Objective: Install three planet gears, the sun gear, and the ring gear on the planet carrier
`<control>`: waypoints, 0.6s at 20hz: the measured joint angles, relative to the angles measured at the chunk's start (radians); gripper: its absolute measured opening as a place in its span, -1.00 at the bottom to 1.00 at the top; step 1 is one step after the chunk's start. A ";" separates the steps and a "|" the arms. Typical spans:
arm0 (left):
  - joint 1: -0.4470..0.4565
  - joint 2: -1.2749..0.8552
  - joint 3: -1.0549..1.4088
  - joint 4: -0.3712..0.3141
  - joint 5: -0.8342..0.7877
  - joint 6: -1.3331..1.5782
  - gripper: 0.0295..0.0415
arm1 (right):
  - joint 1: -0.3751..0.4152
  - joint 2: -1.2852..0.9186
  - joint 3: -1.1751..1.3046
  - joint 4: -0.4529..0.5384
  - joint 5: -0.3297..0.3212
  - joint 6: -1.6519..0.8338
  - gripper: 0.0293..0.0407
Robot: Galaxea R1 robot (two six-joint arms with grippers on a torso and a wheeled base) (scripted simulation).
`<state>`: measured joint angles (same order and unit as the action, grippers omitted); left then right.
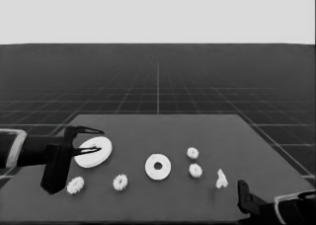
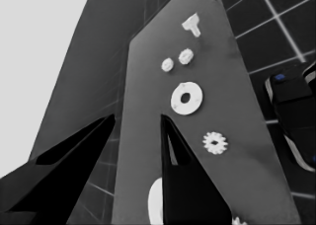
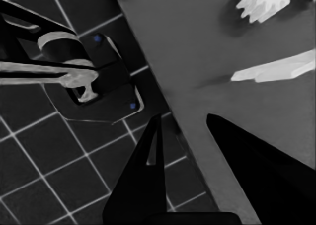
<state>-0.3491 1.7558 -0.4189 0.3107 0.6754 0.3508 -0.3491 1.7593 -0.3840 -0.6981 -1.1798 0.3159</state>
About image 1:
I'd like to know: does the small white T-shaped piece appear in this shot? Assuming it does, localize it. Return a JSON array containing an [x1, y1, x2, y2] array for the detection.
[[215, 168, 229, 189]]

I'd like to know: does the large white toothed gear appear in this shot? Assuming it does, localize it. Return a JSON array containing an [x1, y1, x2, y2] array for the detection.
[[113, 173, 128, 191], [66, 176, 86, 195]]

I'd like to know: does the white round carrier with pins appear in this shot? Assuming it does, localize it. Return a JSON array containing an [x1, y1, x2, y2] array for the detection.
[[144, 153, 172, 182]]

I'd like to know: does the small white toothed gear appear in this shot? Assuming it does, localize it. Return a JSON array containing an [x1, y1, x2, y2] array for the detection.
[[187, 146, 199, 160], [189, 163, 203, 179]]

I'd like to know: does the large thick white disc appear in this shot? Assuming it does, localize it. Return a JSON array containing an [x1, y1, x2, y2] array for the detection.
[[74, 136, 114, 169]]

